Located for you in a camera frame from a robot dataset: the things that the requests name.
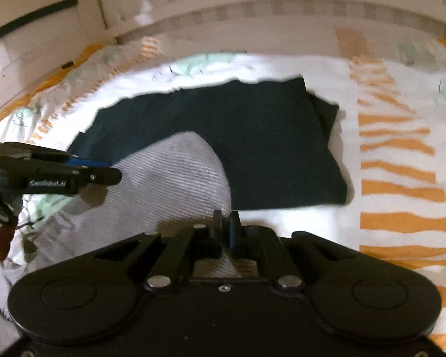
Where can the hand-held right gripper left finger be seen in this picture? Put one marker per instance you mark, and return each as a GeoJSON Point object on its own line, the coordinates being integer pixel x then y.
{"type": "Point", "coordinates": [219, 238]}

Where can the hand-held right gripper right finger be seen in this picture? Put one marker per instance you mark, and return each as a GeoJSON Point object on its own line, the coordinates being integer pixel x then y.
{"type": "Point", "coordinates": [237, 234]}

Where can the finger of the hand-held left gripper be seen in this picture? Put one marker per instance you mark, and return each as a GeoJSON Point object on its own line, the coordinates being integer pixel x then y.
{"type": "Point", "coordinates": [104, 176]}
{"type": "Point", "coordinates": [87, 162]}

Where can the grey knitted hoodie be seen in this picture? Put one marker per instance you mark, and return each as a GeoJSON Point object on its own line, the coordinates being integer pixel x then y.
{"type": "Point", "coordinates": [163, 178]}

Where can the person's left forearm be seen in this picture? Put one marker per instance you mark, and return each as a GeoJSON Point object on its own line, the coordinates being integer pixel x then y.
{"type": "Point", "coordinates": [0, 240]}

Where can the folded black cloth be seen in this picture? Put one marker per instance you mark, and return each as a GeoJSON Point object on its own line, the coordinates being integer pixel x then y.
{"type": "Point", "coordinates": [264, 137]}

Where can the cream wooden dark-trimmed panel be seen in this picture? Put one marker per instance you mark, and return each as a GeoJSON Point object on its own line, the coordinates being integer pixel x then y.
{"type": "Point", "coordinates": [41, 22]}

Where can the white leaf-printed duvet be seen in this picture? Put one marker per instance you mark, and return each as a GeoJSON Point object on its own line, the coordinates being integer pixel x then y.
{"type": "Point", "coordinates": [375, 100]}

